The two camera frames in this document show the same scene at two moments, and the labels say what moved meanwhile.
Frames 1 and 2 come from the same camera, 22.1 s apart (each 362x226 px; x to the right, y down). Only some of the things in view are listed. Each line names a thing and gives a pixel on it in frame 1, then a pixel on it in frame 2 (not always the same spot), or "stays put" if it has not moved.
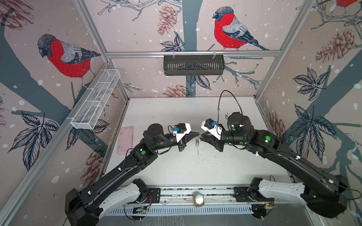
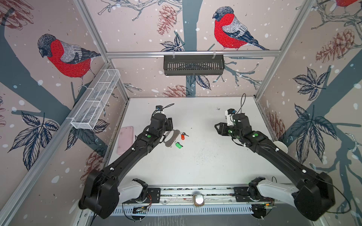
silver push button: [198, 199] stays put
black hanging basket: [185, 64] stays put
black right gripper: [210, 139] → [222, 129]
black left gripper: [189, 136] → [169, 124]
